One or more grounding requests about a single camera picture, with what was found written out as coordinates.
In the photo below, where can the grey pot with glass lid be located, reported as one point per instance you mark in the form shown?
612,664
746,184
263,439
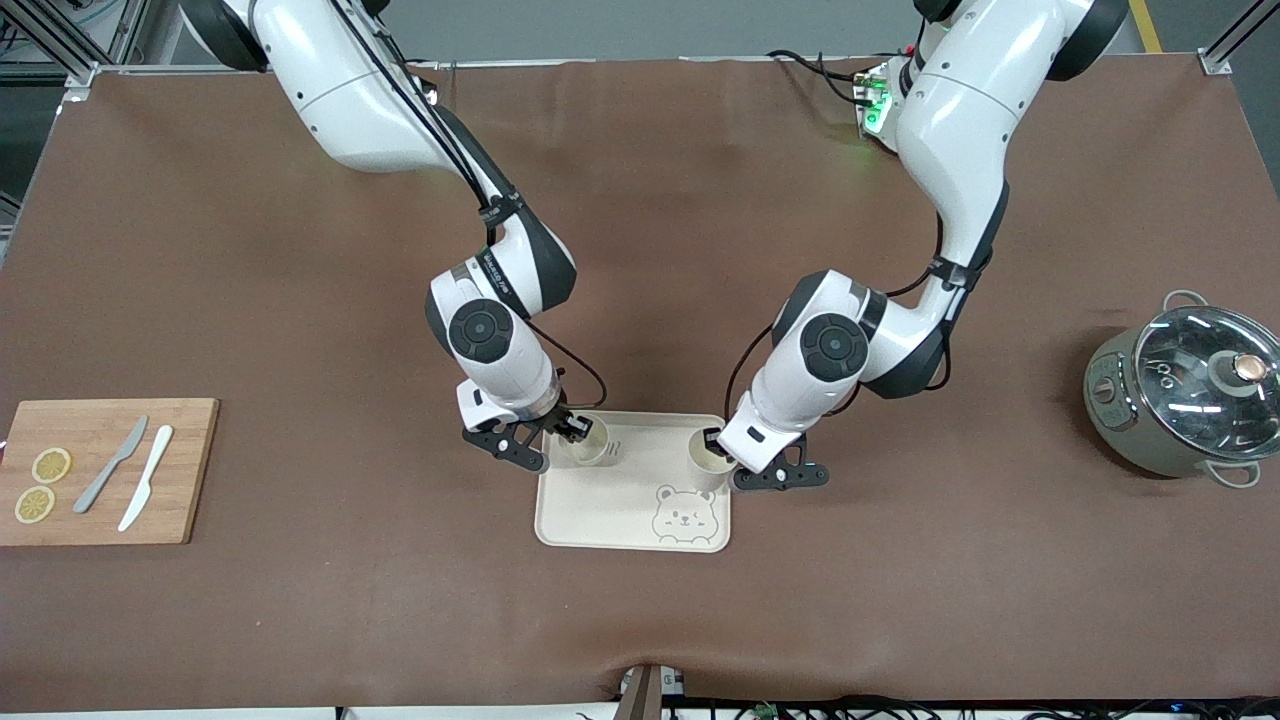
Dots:
1115,420

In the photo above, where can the cream bear print tray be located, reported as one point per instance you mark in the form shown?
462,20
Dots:
620,510

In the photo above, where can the white plastic knife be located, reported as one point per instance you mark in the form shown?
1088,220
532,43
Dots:
148,475

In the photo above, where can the glass pot lid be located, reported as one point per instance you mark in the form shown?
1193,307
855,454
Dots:
1180,400

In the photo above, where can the wooden cutting board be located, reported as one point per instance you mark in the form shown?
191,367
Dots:
60,420

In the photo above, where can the aluminium frame post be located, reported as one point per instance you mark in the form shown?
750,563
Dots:
80,75
1215,62

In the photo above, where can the white plastic cup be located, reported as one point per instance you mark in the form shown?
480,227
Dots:
597,452
705,475

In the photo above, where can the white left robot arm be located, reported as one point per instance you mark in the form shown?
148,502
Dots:
950,130

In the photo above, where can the grey plastic knife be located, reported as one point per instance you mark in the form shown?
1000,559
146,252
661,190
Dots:
118,458

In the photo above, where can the brown table mat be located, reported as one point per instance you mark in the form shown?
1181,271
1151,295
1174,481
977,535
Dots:
300,620

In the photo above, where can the table edge clamp bracket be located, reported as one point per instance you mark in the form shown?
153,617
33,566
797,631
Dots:
640,695

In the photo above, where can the lemon slice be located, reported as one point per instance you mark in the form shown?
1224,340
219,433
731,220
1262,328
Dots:
35,505
52,465

